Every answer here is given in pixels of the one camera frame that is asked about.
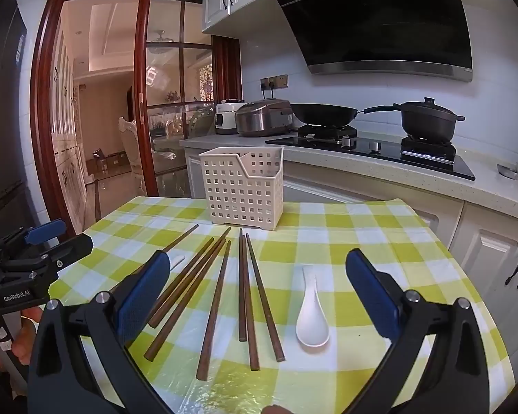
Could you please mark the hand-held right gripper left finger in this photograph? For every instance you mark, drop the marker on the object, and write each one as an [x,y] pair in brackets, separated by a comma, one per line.
[142,293]

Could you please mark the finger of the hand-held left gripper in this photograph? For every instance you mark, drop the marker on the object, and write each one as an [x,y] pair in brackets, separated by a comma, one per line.
[43,230]
[69,250]

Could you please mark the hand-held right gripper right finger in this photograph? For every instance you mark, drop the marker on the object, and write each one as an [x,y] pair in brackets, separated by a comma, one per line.
[371,293]

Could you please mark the white ceramic soup spoon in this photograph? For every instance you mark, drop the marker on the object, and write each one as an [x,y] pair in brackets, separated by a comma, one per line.
[177,262]
[313,327]

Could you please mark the white perforated plastic basket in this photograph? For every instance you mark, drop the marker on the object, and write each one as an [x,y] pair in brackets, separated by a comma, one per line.
[241,189]

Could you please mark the person's left hand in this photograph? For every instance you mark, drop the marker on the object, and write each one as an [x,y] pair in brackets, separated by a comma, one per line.
[23,345]

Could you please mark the green checked tablecloth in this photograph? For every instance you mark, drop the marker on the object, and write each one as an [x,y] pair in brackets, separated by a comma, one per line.
[371,233]

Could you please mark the white hallway cabinets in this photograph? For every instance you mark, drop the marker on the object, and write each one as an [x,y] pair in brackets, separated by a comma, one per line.
[67,172]

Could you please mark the cardboard boxes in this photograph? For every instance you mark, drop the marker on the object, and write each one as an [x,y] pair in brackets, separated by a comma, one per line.
[105,161]

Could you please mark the white ornate dining chair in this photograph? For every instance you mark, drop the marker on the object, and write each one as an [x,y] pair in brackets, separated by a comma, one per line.
[131,151]

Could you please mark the dark refrigerator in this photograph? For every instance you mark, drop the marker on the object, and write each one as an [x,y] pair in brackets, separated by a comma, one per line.
[4,116]

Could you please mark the black glass gas cooktop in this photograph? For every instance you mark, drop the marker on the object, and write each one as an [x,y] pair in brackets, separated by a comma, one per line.
[384,155]

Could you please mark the silver stove knob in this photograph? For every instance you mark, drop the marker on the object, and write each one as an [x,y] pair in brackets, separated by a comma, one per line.
[347,141]
[374,145]

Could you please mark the speckled kitchen countertop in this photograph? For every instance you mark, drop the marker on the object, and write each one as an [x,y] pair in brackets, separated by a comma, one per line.
[479,181]

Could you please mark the wooden glass sliding door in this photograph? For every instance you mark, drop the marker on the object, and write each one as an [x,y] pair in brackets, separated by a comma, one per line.
[140,95]

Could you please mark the black pot with lid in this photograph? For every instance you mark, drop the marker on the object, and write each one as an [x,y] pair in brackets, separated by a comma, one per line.
[427,123]

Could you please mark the small metal dish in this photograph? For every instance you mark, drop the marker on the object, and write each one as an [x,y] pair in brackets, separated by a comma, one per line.
[507,171]

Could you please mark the black frying pan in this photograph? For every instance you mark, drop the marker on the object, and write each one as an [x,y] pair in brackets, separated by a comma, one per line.
[323,114]

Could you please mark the white electric cooker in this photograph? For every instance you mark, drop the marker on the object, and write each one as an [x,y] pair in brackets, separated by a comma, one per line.
[226,118]

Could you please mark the silver rice cooker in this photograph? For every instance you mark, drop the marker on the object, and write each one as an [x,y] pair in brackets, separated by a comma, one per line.
[263,118]

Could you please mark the black power plug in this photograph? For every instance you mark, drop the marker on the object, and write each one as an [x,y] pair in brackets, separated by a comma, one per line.
[266,86]

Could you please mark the black range hood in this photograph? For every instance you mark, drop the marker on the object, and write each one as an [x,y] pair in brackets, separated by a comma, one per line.
[371,21]

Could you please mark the red wooden door frame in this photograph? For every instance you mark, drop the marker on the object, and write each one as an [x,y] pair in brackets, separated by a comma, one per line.
[47,73]

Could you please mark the gold wall socket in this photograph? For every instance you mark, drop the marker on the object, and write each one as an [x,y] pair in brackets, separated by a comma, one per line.
[278,81]

